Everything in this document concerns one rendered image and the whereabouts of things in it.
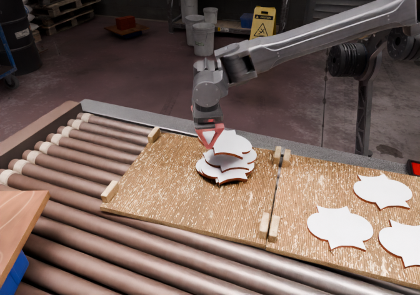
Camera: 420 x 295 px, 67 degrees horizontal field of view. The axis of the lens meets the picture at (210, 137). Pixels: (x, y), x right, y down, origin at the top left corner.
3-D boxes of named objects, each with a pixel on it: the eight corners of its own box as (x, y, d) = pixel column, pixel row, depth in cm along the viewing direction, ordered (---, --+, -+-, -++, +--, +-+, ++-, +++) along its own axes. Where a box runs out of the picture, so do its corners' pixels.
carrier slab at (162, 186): (157, 135, 107) (156, 130, 106) (280, 155, 98) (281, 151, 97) (100, 210, 80) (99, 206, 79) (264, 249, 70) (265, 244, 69)
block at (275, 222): (270, 222, 75) (272, 214, 73) (279, 224, 74) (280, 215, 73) (267, 242, 70) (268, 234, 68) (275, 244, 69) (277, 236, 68)
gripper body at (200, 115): (195, 125, 73) (194, 96, 69) (191, 104, 81) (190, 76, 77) (223, 122, 74) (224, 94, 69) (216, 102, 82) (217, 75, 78)
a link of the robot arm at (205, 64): (218, 55, 72) (193, 55, 72) (219, 67, 67) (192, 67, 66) (218, 83, 76) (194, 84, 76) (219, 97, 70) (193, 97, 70)
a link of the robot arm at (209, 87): (250, 75, 74) (238, 40, 69) (257, 98, 64) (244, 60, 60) (202, 92, 76) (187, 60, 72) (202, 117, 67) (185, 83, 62)
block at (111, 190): (114, 187, 84) (112, 179, 83) (120, 188, 84) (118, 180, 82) (101, 203, 80) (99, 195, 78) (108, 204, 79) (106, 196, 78)
